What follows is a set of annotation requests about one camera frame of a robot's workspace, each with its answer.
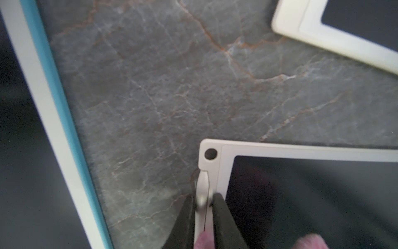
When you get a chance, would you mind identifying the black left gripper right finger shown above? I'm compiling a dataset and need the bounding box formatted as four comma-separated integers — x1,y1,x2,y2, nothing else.
211,193,249,249

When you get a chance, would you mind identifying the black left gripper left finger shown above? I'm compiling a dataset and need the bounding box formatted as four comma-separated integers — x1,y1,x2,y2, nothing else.
162,194,195,249

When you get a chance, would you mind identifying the pink microfiber cloth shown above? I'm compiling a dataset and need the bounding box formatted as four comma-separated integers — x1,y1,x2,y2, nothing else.
193,232,329,249

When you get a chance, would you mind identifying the white drawing tablet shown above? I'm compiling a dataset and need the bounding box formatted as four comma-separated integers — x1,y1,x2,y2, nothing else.
271,0,398,74
194,139,398,249

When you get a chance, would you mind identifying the large blue drawing tablet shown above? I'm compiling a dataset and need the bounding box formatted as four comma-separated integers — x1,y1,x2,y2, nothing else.
1,1,113,249

